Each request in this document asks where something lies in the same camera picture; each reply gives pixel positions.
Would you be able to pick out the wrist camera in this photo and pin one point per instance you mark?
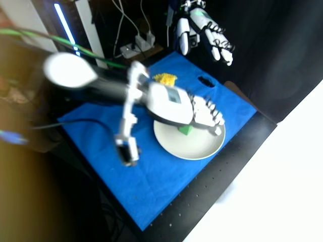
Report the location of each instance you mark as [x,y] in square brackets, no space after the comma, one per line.
[127,151]
[194,41]

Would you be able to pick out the white post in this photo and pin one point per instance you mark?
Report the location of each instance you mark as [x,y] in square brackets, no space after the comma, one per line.
[90,32]

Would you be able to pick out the cream round plate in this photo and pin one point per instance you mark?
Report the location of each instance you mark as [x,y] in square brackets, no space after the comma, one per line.
[191,148]

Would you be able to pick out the black curtain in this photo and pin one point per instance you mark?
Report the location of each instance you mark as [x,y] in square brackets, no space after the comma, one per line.
[277,63]

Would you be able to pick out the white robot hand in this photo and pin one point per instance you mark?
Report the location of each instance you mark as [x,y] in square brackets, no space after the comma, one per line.
[166,106]
[199,19]

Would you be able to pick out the green block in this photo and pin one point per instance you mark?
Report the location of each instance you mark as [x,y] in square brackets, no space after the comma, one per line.
[185,130]

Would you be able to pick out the white power strip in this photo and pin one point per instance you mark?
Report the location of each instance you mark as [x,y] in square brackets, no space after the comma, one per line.
[128,50]

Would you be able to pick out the white plug adapter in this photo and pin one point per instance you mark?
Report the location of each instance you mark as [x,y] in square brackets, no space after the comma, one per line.
[145,40]

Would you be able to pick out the blue cloth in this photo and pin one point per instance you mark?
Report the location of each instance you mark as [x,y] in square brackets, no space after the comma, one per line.
[151,181]

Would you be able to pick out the bag of yellow beads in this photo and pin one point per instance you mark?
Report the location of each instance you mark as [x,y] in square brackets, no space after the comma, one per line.
[165,78]

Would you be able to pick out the blue white light strip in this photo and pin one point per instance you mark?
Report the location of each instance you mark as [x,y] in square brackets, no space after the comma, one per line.
[66,27]

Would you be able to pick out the blue connector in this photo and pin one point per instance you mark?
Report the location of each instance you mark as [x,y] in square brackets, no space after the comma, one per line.
[12,138]

